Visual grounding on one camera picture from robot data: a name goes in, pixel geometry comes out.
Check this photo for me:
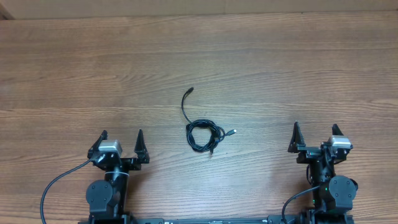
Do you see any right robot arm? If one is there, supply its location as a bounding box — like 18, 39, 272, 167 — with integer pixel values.
281, 121, 358, 223

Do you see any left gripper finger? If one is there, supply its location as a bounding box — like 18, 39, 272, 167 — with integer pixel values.
87, 130, 108, 157
134, 129, 150, 164

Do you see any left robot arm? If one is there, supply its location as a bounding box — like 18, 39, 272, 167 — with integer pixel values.
86, 130, 150, 223

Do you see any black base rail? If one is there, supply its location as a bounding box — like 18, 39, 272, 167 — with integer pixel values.
131, 215, 285, 224

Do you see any black usb cable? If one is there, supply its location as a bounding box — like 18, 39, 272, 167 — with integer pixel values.
181, 86, 237, 156

